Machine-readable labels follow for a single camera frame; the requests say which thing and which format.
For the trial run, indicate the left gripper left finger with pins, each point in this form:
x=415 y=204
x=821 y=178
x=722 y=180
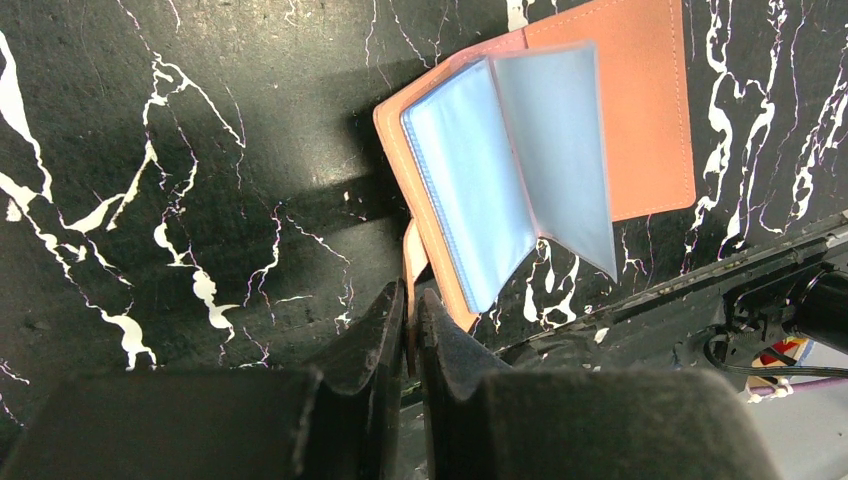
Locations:
x=334 y=417

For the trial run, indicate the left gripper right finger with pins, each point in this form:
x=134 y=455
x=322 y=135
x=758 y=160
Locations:
x=488 y=420

